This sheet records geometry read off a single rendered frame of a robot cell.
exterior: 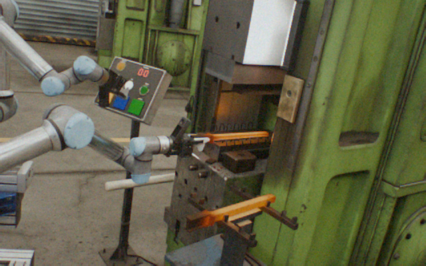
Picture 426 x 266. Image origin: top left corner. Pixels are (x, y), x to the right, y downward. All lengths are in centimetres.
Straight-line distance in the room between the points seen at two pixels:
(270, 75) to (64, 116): 90
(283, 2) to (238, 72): 33
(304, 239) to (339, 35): 82
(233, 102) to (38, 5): 770
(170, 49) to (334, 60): 519
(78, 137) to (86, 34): 829
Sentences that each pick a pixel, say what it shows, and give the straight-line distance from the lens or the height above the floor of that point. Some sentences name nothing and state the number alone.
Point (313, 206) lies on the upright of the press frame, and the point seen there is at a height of 88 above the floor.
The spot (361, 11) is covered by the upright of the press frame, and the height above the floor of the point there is 164.
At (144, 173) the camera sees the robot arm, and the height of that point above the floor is 89.
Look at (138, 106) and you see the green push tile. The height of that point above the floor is 101.
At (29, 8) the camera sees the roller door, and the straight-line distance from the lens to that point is 958.
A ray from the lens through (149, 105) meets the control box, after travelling 217.
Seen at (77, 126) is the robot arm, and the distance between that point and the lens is 148.
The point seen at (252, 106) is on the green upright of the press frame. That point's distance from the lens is 227.
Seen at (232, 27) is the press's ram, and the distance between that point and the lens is 181.
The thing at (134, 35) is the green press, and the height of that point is 76.
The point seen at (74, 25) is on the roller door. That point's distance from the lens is 968.
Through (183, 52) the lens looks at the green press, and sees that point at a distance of 671.
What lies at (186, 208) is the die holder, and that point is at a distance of 205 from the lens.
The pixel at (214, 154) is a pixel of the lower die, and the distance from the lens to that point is 191.
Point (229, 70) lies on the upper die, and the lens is 181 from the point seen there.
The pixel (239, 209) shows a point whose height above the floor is 95.
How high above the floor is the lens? 164
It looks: 18 degrees down
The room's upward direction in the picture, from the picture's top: 10 degrees clockwise
